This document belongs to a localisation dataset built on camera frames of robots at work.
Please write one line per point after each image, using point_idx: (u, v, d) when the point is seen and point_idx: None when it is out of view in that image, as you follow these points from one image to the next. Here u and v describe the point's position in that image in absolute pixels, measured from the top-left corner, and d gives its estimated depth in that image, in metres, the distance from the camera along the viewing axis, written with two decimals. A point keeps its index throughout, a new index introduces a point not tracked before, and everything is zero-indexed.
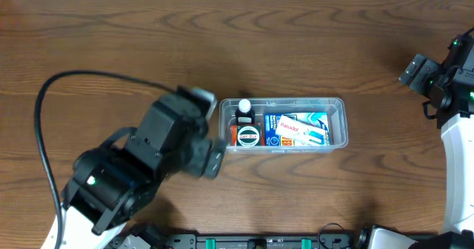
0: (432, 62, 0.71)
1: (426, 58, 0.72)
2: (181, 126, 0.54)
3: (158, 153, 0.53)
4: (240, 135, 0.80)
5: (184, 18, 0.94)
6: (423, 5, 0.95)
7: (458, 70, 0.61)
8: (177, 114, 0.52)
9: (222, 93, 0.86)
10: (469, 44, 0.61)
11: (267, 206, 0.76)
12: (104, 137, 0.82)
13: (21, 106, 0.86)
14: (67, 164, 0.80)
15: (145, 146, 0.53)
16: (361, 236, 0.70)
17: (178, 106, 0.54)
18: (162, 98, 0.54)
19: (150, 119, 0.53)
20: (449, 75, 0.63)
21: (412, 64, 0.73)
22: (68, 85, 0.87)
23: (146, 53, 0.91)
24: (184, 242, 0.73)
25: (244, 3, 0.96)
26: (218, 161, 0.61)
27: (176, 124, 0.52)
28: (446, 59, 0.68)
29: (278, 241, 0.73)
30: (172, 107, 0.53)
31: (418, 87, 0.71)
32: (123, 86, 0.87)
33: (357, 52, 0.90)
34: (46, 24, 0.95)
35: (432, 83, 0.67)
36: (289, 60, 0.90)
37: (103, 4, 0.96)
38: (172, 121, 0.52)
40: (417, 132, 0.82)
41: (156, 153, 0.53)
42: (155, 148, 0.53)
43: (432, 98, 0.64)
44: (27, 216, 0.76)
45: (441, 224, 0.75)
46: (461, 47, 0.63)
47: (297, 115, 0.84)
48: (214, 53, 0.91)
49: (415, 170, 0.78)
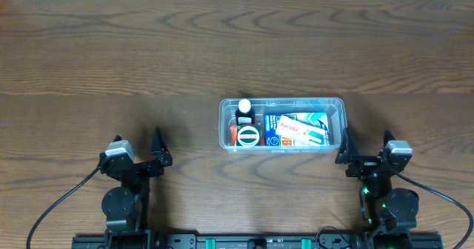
0: (361, 158, 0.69)
1: (361, 157, 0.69)
2: (132, 210, 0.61)
3: (135, 230, 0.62)
4: (240, 135, 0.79)
5: (184, 18, 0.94)
6: (422, 5, 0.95)
7: (375, 199, 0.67)
8: (121, 216, 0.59)
9: (222, 93, 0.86)
10: (396, 161, 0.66)
11: (267, 206, 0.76)
12: (104, 138, 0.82)
13: (20, 106, 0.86)
14: (67, 165, 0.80)
15: (122, 233, 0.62)
16: (357, 243, 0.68)
17: (118, 209, 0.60)
18: (104, 211, 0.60)
19: (110, 229, 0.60)
20: (380, 191, 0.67)
21: (346, 158, 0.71)
22: (68, 85, 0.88)
23: (146, 53, 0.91)
24: (184, 242, 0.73)
25: (244, 3, 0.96)
26: (169, 156, 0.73)
27: (127, 215, 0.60)
28: (367, 157, 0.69)
29: (278, 241, 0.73)
30: (113, 214, 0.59)
31: (346, 163, 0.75)
32: (124, 87, 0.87)
33: (356, 52, 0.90)
34: (46, 25, 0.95)
35: (360, 178, 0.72)
36: (289, 60, 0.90)
37: (104, 4, 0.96)
38: (124, 219, 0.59)
40: (418, 131, 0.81)
41: (135, 230, 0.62)
42: (132, 230, 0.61)
43: (371, 218, 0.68)
44: (26, 216, 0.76)
45: (441, 223, 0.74)
46: (390, 161, 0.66)
47: (297, 115, 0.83)
48: (214, 53, 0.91)
49: (415, 170, 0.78)
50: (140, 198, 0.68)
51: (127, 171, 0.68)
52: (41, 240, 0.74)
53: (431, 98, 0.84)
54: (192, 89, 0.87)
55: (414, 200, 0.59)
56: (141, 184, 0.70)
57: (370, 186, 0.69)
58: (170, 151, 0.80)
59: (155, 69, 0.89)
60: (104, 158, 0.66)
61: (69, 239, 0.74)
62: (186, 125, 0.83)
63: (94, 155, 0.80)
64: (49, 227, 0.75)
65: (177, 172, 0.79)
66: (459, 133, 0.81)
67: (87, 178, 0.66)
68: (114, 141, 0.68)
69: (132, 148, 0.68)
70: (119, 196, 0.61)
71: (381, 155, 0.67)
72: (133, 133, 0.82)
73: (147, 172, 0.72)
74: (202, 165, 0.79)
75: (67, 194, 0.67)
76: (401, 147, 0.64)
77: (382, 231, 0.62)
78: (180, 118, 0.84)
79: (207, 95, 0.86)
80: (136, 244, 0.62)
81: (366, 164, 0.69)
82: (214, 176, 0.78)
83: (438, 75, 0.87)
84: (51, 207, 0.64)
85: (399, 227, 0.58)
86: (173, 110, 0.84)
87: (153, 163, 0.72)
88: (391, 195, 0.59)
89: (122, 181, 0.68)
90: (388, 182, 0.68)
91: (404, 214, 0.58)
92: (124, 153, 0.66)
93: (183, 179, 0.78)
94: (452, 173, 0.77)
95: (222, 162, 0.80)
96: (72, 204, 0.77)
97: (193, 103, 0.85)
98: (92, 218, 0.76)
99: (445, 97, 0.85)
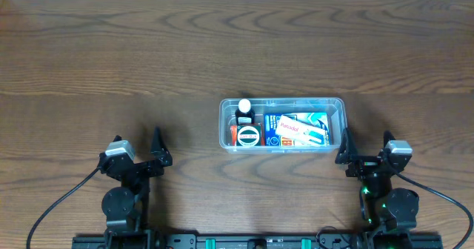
0: (361, 158, 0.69)
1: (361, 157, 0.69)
2: (132, 210, 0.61)
3: (135, 230, 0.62)
4: (240, 135, 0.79)
5: (184, 18, 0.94)
6: (422, 5, 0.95)
7: (375, 199, 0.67)
8: (121, 216, 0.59)
9: (222, 93, 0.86)
10: (396, 161, 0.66)
11: (267, 206, 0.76)
12: (104, 138, 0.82)
13: (20, 106, 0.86)
14: (67, 165, 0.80)
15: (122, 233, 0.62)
16: (357, 243, 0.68)
17: (118, 208, 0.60)
18: (104, 211, 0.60)
19: (111, 229, 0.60)
20: (380, 191, 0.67)
21: (346, 158, 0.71)
22: (68, 85, 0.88)
23: (146, 53, 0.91)
24: (184, 242, 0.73)
25: (244, 3, 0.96)
26: (169, 157, 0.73)
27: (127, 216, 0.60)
28: (367, 157, 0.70)
29: (278, 241, 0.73)
30: (113, 214, 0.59)
31: (346, 163, 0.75)
32: (124, 87, 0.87)
33: (356, 52, 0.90)
34: (46, 25, 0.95)
35: (360, 178, 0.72)
36: (289, 60, 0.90)
37: (104, 4, 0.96)
38: (124, 219, 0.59)
40: (418, 131, 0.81)
41: (135, 230, 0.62)
42: (132, 230, 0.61)
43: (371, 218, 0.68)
44: (26, 216, 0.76)
45: (441, 224, 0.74)
46: (389, 161, 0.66)
47: (297, 115, 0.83)
48: (214, 53, 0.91)
49: (415, 170, 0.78)
50: (140, 198, 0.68)
51: (127, 171, 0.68)
52: (40, 240, 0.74)
53: (431, 98, 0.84)
54: (192, 89, 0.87)
55: (414, 200, 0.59)
56: (141, 184, 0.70)
57: (370, 186, 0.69)
58: (170, 151, 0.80)
59: (155, 69, 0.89)
60: (104, 158, 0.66)
61: (69, 239, 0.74)
62: (186, 125, 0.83)
63: (94, 155, 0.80)
64: (49, 227, 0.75)
65: (177, 172, 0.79)
66: (459, 133, 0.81)
67: (87, 178, 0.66)
68: (114, 141, 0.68)
69: (132, 148, 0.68)
70: (119, 196, 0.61)
71: (381, 155, 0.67)
72: (133, 133, 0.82)
73: (147, 172, 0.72)
74: (202, 165, 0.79)
75: (67, 194, 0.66)
76: (401, 147, 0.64)
77: (382, 231, 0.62)
78: (180, 118, 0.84)
79: (207, 95, 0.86)
80: (136, 244, 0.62)
81: (365, 164, 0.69)
82: (214, 176, 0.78)
83: (438, 75, 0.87)
84: (51, 207, 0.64)
85: (399, 227, 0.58)
86: (173, 110, 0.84)
87: (153, 163, 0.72)
88: (391, 195, 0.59)
89: (123, 181, 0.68)
90: (388, 182, 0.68)
91: (404, 214, 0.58)
92: (124, 153, 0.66)
93: (183, 179, 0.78)
94: (452, 173, 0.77)
95: (222, 162, 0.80)
96: (72, 204, 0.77)
97: (193, 103, 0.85)
98: (92, 218, 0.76)
99: (444, 97, 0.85)
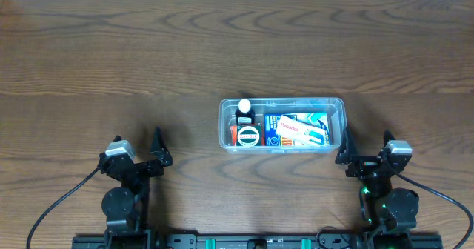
0: (361, 158, 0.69)
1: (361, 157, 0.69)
2: (132, 210, 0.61)
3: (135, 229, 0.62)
4: (240, 135, 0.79)
5: (184, 19, 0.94)
6: (422, 5, 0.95)
7: (375, 199, 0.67)
8: (122, 216, 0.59)
9: (222, 93, 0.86)
10: (396, 161, 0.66)
11: (267, 206, 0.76)
12: (104, 138, 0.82)
13: (20, 106, 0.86)
14: (68, 164, 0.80)
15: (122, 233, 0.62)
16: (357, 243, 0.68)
17: (118, 208, 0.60)
18: (105, 211, 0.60)
19: (111, 229, 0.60)
20: (381, 191, 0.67)
21: (346, 158, 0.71)
22: (69, 85, 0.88)
23: (146, 53, 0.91)
24: (184, 242, 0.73)
25: (244, 3, 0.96)
26: (169, 156, 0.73)
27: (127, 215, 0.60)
28: (367, 157, 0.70)
29: (278, 241, 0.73)
30: (113, 215, 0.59)
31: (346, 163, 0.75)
32: (124, 87, 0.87)
33: (356, 52, 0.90)
34: (46, 25, 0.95)
35: (360, 178, 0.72)
36: (289, 60, 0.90)
37: (104, 4, 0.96)
38: (124, 219, 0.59)
40: (418, 131, 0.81)
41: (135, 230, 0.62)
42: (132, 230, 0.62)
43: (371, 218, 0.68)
44: (26, 216, 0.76)
45: (441, 224, 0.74)
46: (389, 161, 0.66)
47: (297, 115, 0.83)
48: (214, 53, 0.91)
49: (415, 170, 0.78)
50: (140, 198, 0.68)
51: (127, 171, 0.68)
52: (40, 240, 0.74)
53: (431, 98, 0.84)
54: (192, 89, 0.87)
55: (414, 200, 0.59)
56: (141, 184, 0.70)
57: (370, 186, 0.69)
58: (170, 151, 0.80)
59: (155, 69, 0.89)
60: (104, 158, 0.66)
61: (69, 239, 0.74)
62: (186, 125, 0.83)
63: (94, 155, 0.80)
64: (49, 227, 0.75)
65: (177, 172, 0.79)
66: (459, 133, 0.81)
67: (87, 178, 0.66)
68: (114, 141, 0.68)
69: (131, 148, 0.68)
70: (119, 196, 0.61)
71: (381, 155, 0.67)
72: (133, 132, 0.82)
73: (147, 172, 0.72)
74: (202, 165, 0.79)
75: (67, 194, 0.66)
76: (401, 147, 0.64)
77: (382, 232, 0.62)
78: (180, 118, 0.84)
79: (207, 95, 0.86)
80: (136, 244, 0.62)
81: (365, 164, 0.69)
82: (214, 176, 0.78)
83: (438, 75, 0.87)
84: (50, 207, 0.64)
85: (399, 227, 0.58)
86: (173, 110, 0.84)
87: (153, 163, 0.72)
88: (391, 195, 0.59)
89: (123, 181, 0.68)
90: (387, 182, 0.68)
91: (404, 214, 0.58)
92: (124, 153, 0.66)
93: (183, 179, 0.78)
94: (452, 173, 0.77)
95: (222, 162, 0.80)
96: (72, 204, 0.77)
97: (193, 103, 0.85)
98: (92, 218, 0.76)
99: (444, 97, 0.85)
